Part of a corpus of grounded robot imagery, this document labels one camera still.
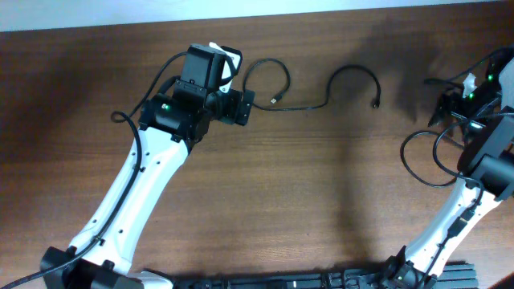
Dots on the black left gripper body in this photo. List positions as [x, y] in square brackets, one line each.
[229, 112]

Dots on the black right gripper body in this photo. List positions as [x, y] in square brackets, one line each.
[466, 109]

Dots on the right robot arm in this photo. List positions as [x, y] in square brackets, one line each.
[476, 150]

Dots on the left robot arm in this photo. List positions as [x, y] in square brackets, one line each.
[174, 118]

